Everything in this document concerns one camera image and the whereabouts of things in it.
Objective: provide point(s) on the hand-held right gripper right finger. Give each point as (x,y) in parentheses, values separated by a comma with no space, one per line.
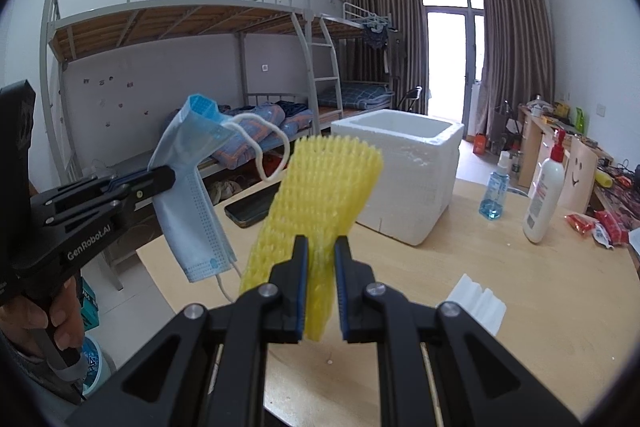
(340,287)

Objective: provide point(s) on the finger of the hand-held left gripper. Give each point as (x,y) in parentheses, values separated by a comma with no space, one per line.
(160,179)
(90,188)

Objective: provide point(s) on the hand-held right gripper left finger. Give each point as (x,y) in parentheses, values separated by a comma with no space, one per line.
(301,287)

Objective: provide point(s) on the blue face mask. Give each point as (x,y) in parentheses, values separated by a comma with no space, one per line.
(185,217)

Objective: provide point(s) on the yellow foam net sleeve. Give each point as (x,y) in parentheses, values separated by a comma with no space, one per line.
(320,187)

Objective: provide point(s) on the white foam box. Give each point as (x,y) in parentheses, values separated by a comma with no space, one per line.
(400,187)

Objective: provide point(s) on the person's left forearm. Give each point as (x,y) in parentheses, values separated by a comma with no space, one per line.
(25,382)

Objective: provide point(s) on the person's left hand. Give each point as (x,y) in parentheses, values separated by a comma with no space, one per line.
(65,309)

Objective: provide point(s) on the white sneaker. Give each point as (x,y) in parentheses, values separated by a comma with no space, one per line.
(220,192)

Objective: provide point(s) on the teal cardboard box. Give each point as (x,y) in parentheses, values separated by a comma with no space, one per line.
(90,304)

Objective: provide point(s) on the black smartphone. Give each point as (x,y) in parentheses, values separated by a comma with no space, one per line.
(245,212)

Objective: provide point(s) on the blue orange plaid blanket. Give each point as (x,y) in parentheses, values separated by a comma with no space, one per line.
(260,122)

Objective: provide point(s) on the white pleated foam sheet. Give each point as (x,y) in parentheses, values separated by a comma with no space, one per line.
(475,302)

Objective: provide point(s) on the large metal bunk bed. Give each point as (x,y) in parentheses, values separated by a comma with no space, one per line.
(150,22)

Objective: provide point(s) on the clear blue spray bottle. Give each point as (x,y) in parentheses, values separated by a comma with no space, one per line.
(495,202)

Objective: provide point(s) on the blue plaid bedding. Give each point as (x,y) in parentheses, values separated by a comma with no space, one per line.
(357,93)

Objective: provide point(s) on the small metal bunk bed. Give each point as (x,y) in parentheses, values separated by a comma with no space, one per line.
(360,92)

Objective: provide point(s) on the orange plastic jug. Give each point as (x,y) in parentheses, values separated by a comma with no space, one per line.
(480,143)

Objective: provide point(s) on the black folding chair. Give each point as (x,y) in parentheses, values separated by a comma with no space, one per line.
(412,99)

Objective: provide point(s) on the white lotion pump bottle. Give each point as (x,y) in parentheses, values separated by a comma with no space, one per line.
(540,207)

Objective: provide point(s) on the wooden side desk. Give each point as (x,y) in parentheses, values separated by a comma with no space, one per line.
(530,142)

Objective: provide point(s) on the small red snack packet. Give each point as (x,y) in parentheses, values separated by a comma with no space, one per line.
(580,223)

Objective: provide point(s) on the hanging dark clothes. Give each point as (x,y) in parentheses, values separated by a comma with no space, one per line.
(377,39)

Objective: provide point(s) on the glass balcony door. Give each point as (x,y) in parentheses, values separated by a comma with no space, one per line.
(452,57)

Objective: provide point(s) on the wooden box with smiley face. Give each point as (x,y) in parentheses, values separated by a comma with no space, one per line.
(580,177)

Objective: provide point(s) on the white blue snack packet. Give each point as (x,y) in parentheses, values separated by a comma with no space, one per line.
(602,238)

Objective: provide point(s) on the large red snack packet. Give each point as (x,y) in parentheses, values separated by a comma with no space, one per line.
(617,227)

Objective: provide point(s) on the yellow plastic object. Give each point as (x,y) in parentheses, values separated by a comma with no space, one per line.
(603,178)

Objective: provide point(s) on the green bottle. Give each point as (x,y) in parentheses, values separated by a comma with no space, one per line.
(580,119)

